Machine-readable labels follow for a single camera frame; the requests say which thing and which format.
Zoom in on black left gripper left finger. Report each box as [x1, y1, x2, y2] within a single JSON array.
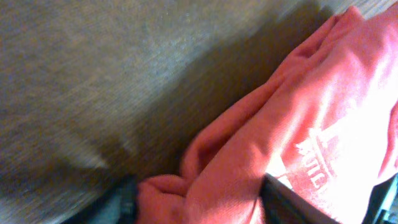
[[62, 175, 138, 224]]

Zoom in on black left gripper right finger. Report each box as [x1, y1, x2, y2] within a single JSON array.
[[259, 174, 338, 224]]

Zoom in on red t-shirt white print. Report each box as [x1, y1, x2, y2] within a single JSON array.
[[137, 5, 397, 223]]

